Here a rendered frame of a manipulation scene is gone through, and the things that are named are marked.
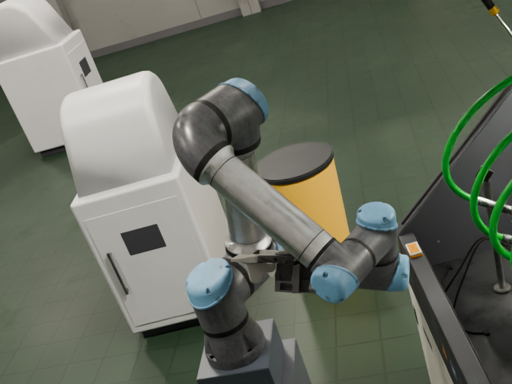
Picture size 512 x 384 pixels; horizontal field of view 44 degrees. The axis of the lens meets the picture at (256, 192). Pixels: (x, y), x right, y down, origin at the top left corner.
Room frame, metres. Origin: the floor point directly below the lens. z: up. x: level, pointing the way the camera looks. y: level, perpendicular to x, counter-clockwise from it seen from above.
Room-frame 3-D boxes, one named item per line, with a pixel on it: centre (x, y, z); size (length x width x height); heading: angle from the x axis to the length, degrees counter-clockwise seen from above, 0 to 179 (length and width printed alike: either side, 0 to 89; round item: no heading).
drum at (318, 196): (2.81, -0.22, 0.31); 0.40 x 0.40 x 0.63
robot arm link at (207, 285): (1.25, 0.16, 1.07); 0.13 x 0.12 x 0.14; 132
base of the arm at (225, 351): (1.24, 0.17, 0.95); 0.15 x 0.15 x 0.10
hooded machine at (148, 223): (2.94, 0.52, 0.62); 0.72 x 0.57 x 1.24; 168
